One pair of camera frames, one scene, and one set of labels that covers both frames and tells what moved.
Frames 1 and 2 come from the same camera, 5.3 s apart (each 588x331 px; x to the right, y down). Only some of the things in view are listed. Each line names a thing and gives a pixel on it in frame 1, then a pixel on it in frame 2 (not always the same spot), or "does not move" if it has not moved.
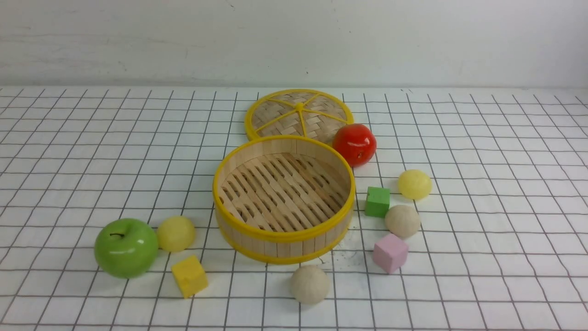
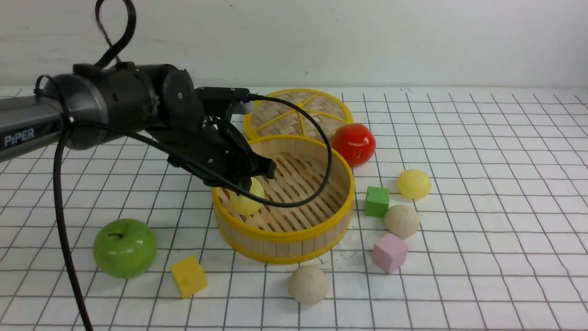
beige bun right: (402, 221) does not move
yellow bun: (176, 233) → (245, 205)
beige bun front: (309, 284) does not move
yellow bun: (415, 184) does not move
